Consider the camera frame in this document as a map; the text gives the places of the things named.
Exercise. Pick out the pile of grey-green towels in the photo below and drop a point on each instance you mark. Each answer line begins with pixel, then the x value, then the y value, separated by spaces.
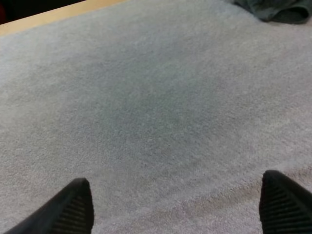
pixel 275 9

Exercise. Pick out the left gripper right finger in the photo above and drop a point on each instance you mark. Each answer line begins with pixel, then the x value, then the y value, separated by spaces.
pixel 285 207

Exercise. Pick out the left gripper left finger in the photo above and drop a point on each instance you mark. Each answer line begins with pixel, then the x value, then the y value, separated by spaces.
pixel 70 209

